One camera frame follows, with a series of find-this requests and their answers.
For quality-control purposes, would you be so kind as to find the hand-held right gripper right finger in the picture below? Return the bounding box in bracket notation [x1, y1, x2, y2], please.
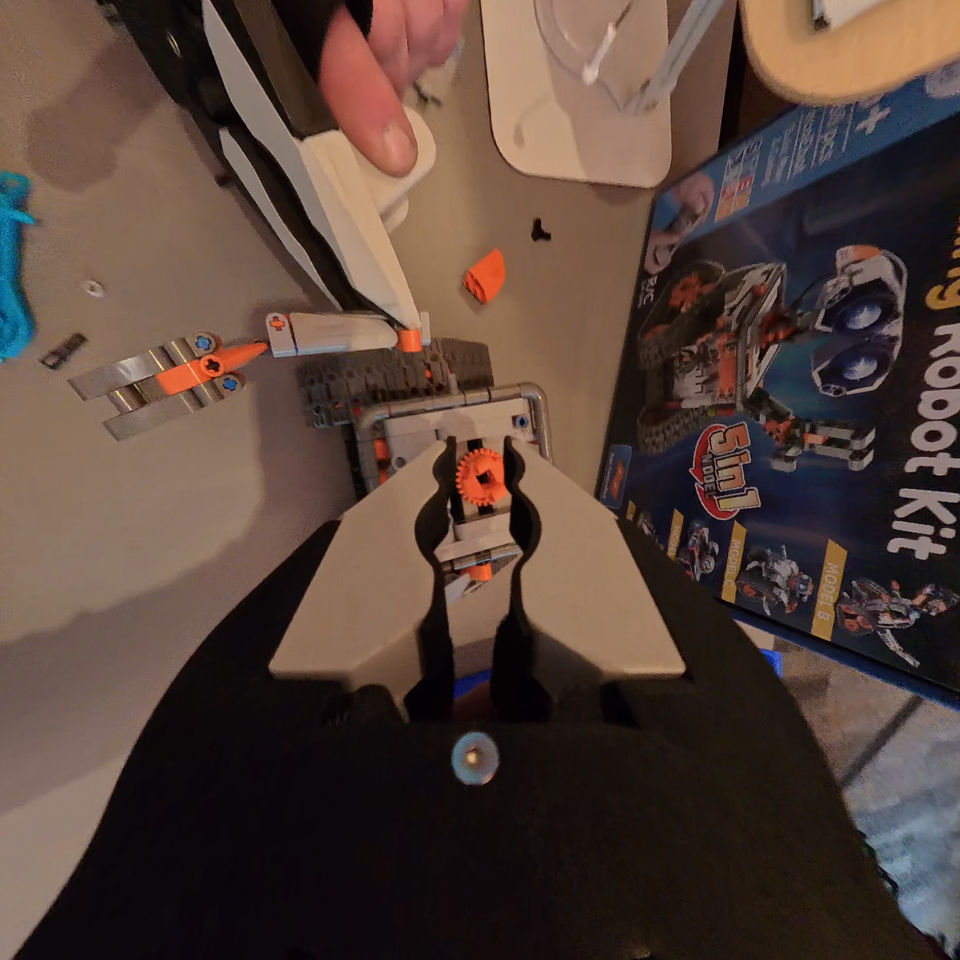
[493, 435, 687, 704]

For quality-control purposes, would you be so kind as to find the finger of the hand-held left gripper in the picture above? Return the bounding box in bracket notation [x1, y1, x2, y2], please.
[201, 0, 423, 333]
[217, 127, 345, 314]

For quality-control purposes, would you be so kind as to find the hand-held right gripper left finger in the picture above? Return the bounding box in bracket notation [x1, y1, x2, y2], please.
[268, 439, 457, 708]

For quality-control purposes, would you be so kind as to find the orange beam with black axle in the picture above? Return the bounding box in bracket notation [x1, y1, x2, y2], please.
[266, 309, 432, 359]

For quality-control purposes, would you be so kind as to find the grey orange tracked toy vehicle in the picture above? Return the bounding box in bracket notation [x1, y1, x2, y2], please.
[296, 337, 556, 609]

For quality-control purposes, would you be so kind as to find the orange grey brick assembly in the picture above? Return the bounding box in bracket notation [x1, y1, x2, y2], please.
[67, 330, 270, 444]

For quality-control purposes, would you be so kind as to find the person's left hand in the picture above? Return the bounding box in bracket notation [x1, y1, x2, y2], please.
[318, 0, 474, 179]

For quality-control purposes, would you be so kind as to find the orange curved brick piece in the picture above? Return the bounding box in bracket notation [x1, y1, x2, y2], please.
[462, 247, 507, 305]

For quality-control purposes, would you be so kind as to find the toy vehicle product box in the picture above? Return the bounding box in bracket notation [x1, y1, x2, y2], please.
[596, 75, 960, 710]

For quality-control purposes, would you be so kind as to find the white book stand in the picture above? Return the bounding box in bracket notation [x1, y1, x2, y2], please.
[478, 0, 732, 190]

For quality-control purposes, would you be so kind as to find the teal plastic separator tool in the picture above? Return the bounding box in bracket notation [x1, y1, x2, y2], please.
[0, 171, 39, 365]

